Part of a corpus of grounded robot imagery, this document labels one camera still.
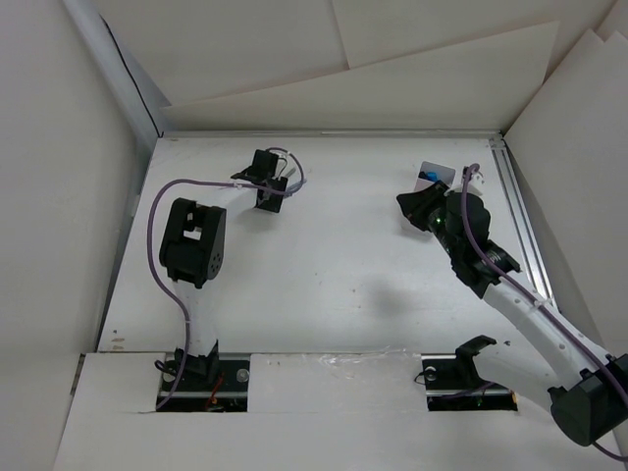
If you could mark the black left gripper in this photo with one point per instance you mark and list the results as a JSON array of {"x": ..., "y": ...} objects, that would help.
[{"x": 272, "y": 204}]

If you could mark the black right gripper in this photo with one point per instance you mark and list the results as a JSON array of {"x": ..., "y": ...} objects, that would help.
[{"x": 415, "y": 205}]

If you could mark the light blue pen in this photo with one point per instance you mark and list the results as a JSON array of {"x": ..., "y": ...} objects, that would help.
[{"x": 294, "y": 188}]

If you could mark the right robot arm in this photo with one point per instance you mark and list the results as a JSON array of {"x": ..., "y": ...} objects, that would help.
[{"x": 579, "y": 383}]

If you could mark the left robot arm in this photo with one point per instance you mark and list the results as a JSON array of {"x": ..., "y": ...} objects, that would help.
[{"x": 193, "y": 245}]

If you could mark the white compartment organizer box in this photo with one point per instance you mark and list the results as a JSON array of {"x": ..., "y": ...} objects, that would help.
[{"x": 445, "y": 174}]

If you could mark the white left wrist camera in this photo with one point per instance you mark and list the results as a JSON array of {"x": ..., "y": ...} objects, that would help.
[{"x": 285, "y": 158}]

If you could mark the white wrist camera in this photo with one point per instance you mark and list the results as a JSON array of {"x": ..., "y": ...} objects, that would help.
[
  {"x": 473, "y": 180},
  {"x": 285, "y": 158}
]

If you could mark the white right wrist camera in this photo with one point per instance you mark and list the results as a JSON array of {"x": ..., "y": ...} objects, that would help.
[{"x": 473, "y": 180}]

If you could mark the aluminium rail right side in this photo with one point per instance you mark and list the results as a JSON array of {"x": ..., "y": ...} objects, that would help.
[{"x": 532, "y": 258}]

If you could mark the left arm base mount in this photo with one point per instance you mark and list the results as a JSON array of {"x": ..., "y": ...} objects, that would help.
[{"x": 225, "y": 392}]

